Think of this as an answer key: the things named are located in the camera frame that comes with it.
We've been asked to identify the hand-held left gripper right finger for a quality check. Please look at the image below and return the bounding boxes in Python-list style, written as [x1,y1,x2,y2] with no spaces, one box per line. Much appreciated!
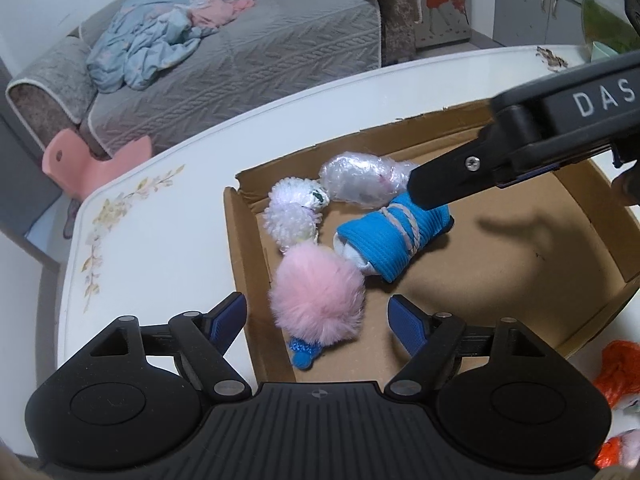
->
[386,294,556,402]

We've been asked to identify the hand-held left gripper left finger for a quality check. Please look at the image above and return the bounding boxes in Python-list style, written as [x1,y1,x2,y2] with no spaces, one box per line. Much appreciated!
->
[85,291,252,402]

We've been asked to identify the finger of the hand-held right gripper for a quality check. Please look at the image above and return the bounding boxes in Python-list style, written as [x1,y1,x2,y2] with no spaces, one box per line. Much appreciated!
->
[407,125,516,211]

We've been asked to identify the blue sock roll with rope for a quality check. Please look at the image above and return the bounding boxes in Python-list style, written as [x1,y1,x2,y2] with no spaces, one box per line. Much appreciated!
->
[334,195,456,283]

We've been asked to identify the pink fluffy pompom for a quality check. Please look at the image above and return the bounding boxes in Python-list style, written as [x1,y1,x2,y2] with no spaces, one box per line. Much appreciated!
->
[269,244,367,372]

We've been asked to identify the brown cardboard box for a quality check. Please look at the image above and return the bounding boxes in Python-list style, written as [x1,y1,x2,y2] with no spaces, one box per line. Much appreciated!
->
[222,100,640,386]

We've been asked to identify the orange plastic bag bundle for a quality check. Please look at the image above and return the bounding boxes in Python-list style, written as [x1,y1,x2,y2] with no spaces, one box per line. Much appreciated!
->
[597,432,640,471]
[595,340,640,413]

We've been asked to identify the dried leaf scraps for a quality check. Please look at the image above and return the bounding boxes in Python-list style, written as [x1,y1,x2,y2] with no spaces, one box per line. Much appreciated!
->
[536,46,569,69]

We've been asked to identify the large bubble wrap bundle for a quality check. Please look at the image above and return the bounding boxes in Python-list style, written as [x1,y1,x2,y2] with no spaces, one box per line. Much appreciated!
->
[318,151,420,209]

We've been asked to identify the white fluffy ball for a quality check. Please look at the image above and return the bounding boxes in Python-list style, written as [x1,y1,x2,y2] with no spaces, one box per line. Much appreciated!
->
[262,176,331,253]

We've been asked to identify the glass fishbowl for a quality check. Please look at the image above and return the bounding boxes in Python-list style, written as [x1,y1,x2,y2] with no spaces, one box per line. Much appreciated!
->
[580,0,640,56]

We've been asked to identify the grey cabinet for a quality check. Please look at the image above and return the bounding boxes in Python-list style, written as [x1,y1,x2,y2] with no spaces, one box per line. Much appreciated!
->
[492,0,626,46]

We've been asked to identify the black appliance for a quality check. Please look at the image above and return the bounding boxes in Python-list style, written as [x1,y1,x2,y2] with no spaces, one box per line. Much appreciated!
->
[621,0,640,53]

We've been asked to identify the floral figure poster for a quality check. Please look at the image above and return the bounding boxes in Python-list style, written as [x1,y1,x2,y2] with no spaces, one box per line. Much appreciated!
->
[415,0,473,51]

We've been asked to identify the pink plastic stool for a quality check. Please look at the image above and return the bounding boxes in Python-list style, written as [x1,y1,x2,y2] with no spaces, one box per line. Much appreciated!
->
[42,127,153,201]

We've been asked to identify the grey covered sofa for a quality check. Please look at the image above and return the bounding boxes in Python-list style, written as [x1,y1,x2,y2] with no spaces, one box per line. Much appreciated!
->
[5,0,418,161]

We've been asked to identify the pink cloth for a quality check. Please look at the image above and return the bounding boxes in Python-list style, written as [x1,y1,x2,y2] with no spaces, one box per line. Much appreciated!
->
[192,0,253,28]

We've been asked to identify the light blue blanket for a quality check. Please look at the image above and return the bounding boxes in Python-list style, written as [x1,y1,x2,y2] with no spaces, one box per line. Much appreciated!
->
[87,0,253,93]

